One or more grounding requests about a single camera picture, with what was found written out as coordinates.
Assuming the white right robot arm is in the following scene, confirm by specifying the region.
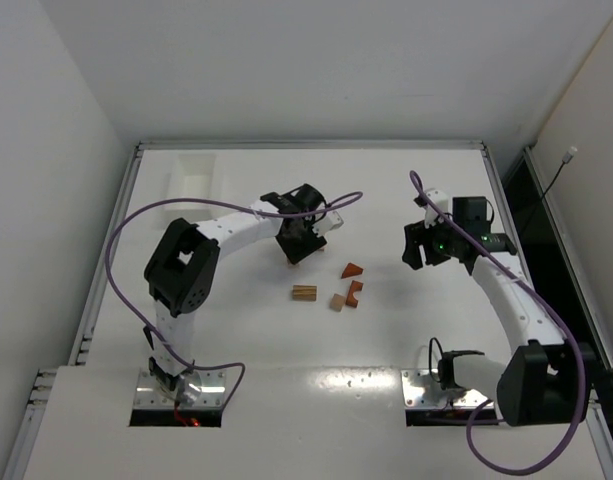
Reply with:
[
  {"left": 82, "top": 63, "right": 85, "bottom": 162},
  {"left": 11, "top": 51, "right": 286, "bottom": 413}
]
[{"left": 402, "top": 222, "right": 595, "bottom": 426}]

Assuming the red-brown wooden arch block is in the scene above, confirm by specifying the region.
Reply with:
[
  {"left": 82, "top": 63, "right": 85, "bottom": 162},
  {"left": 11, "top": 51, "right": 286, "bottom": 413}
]
[{"left": 345, "top": 280, "right": 363, "bottom": 308}]

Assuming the aluminium table edge rail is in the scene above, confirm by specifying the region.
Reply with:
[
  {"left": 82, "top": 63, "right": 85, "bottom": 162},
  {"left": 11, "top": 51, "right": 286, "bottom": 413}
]
[{"left": 483, "top": 142, "right": 555, "bottom": 366}]

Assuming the white plastic tray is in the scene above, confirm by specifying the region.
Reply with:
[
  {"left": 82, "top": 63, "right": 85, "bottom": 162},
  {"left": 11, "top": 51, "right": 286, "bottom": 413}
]
[{"left": 162, "top": 153, "right": 223, "bottom": 223}]

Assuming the red-brown wooden triangle block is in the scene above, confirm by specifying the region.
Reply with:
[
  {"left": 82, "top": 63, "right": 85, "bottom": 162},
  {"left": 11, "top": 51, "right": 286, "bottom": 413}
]
[{"left": 341, "top": 263, "right": 364, "bottom": 279}]

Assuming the light wooden letter cube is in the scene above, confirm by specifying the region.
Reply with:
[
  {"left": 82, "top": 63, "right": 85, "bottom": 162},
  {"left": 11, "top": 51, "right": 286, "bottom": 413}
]
[{"left": 329, "top": 294, "right": 346, "bottom": 312}]

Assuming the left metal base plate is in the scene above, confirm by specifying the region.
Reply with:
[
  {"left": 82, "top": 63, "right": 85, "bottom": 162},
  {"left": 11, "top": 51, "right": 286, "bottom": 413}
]
[{"left": 133, "top": 370, "right": 226, "bottom": 412}]

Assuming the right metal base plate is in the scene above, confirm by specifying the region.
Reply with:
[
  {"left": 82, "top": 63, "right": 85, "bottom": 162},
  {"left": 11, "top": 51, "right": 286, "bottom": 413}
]
[{"left": 400, "top": 369, "right": 486, "bottom": 411}]

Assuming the striped brown wooden block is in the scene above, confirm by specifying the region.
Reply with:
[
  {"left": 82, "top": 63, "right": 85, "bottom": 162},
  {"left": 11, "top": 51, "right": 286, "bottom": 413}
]
[{"left": 291, "top": 285, "right": 318, "bottom": 302}]

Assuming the metal base plate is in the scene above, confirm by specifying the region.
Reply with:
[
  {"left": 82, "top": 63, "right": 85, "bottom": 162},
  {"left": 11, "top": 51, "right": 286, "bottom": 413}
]
[
  {"left": 133, "top": 370, "right": 226, "bottom": 412},
  {"left": 400, "top": 369, "right": 486, "bottom": 411}
]

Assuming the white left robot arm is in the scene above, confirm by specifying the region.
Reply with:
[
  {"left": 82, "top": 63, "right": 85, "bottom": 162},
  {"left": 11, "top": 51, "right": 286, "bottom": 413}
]
[{"left": 144, "top": 184, "right": 343, "bottom": 391}]

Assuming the black wall cable with plug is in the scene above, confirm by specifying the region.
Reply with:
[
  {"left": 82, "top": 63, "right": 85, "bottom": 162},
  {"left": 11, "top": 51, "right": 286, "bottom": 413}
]
[{"left": 515, "top": 145, "right": 579, "bottom": 241}]

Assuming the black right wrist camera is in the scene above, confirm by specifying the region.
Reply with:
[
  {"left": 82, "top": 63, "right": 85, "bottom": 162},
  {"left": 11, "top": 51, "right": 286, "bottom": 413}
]
[{"left": 452, "top": 196, "right": 494, "bottom": 237}]

